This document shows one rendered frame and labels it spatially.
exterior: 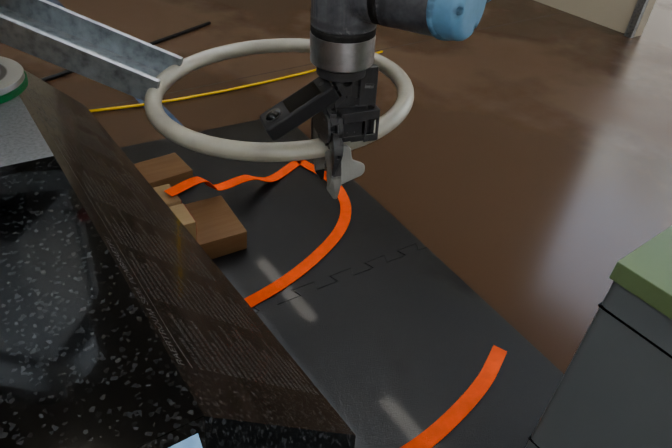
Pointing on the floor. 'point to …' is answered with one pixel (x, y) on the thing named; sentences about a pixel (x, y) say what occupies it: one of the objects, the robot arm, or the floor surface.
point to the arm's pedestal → (614, 382)
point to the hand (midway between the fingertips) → (323, 182)
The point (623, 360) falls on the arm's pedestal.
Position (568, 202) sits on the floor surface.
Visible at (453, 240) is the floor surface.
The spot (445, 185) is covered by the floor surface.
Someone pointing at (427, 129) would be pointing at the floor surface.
